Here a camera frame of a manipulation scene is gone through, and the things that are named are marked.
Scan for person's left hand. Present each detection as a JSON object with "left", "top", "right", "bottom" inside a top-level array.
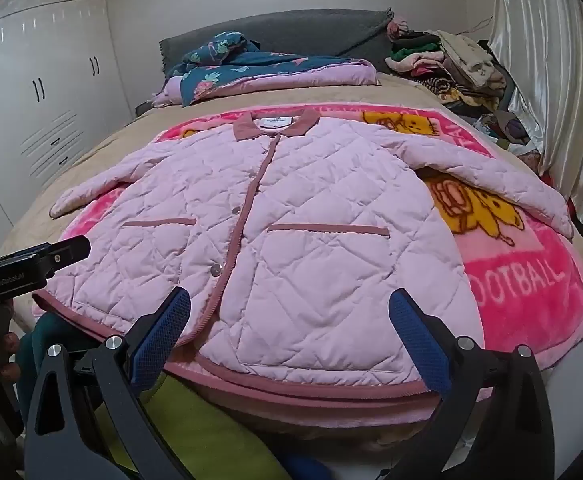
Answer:
[{"left": 0, "top": 331, "right": 21, "bottom": 363}]

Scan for pink quilted jacket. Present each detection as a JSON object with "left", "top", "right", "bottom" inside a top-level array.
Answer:
[{"left": 49, "top": 107, "right": 575, "bottom": 396}]

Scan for person's teal pants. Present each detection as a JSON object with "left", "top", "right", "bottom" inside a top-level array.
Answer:
[{"left": 14, "top": 312, "right": 97, "bottom": 411}]

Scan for white satin curtain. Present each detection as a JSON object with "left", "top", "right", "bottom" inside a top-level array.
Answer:
[{"left": 491, "top": 0, "right": 583, "bottom": 241}]

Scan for person's yellow-green top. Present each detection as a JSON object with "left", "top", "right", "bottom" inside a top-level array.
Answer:
[{"left": 92, "top": 375, "right": 292, "bottom": 480}]

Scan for beige bed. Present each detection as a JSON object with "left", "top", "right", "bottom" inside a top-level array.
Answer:
[{"left": 0, "top": 72, "right": 583, "bottom": 461}]

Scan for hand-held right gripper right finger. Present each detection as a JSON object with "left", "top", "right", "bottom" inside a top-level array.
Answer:
[{"left": 389, "top": 287, "right": 557, "bottom": 480}]

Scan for grey headboard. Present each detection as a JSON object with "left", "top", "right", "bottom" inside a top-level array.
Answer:
[{"left": 159, "top": 8, "right": 395, "bottom": 78}]

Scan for white wardrobe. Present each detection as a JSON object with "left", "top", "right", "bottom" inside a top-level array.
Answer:
[{"left": 0, "top": 0, "right": 132, "bottom": 241}]

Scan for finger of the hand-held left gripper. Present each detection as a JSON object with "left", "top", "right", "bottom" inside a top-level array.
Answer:
[{"left": 32, "top": 236, "right": 92, "bottom": 273}]

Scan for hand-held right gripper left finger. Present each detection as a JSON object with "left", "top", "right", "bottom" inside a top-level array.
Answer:
[{"left": 24, "top": 287, "right": 192, "bottom": 480}]

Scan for pile of folded clothes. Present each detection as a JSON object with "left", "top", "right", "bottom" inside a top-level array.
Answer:
[{"left": 384, "top": 17, "right": 542, "bottom": 156}]

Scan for pink printed blanket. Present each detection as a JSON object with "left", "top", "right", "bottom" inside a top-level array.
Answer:
[{"left": 32, "top": 102, "right": 583, "bottom": 406}]

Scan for teal floral quilt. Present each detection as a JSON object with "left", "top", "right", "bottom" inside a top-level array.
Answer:
[{"left": 152, "top": 30, "right": 378, "bottom": 108}]

